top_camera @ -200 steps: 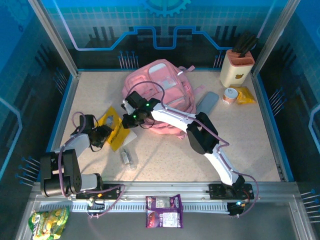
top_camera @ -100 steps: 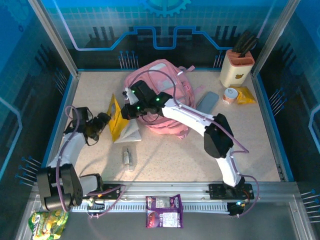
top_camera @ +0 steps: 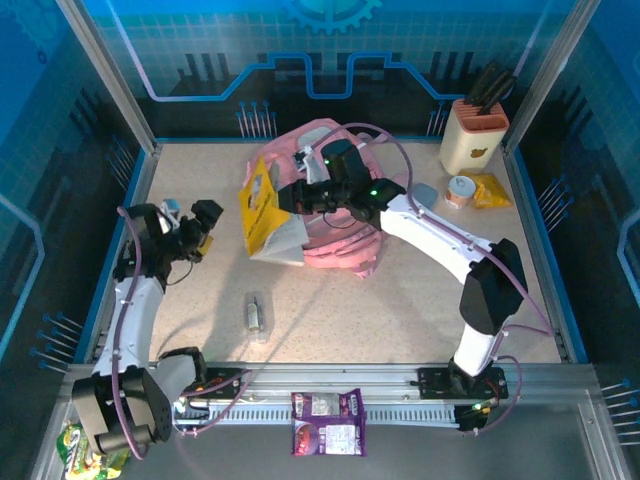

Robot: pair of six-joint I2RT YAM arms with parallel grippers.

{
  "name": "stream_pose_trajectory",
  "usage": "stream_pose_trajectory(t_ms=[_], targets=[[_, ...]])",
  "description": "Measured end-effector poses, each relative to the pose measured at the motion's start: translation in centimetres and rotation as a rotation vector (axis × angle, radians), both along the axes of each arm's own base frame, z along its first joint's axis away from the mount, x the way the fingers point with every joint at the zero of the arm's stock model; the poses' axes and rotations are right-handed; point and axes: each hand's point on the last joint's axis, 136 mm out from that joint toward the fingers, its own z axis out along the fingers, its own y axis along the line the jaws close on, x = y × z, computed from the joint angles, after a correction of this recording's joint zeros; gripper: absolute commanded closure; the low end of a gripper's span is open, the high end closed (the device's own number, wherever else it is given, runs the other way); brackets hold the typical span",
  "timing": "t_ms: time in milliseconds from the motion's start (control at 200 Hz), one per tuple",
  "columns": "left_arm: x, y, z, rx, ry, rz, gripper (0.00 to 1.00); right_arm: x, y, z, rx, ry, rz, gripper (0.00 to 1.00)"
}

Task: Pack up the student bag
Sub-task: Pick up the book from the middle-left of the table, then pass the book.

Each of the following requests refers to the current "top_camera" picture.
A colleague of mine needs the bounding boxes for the yellow book with cartoon cover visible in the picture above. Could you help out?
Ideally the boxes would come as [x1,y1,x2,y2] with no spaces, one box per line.
[237,154,310,268]

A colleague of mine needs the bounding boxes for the pink student backpack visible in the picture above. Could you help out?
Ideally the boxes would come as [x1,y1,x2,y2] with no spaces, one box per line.
[244,118,412,280]

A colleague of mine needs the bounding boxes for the purple snack bag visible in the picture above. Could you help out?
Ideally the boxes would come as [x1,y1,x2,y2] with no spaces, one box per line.
[291,388,368,457]

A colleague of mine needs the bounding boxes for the green yellow snack bag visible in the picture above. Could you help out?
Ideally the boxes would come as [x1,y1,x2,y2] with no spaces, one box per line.
[55,421,132,480]

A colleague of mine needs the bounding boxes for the can with white lid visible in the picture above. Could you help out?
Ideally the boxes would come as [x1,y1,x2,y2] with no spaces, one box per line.
[444,175,477,210]

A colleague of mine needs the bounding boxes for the cream knife block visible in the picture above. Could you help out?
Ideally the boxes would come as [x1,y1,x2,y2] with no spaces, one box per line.
[439,98,511,176]

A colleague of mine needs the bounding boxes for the small control board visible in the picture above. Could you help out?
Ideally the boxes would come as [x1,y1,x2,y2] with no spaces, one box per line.
[172,399,211,437]
[453,398,501,434]

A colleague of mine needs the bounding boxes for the aluminium mounting beam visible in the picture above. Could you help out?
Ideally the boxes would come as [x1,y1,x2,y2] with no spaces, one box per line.
[62,360,599,407]

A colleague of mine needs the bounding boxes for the aluminium table side rail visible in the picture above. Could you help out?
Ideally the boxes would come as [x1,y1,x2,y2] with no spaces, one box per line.
[82,142,161,364]
[502,144,576,364]

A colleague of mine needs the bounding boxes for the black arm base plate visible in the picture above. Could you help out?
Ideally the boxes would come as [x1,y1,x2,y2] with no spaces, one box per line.
[151,366,245,401]
[417,366,510,401]

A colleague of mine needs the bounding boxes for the black handled knife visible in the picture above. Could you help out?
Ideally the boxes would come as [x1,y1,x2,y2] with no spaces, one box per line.
[467,60,501,107]
[483,79,517,117]
[474,69,514,112]

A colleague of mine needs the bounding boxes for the aluminium frame post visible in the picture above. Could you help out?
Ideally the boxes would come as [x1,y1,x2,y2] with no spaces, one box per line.
[501,0,601,156]
[53,0,162,154]

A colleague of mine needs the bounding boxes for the slotted grey cable duct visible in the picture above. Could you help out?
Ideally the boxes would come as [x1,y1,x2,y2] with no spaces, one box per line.
[172,402,461,427]

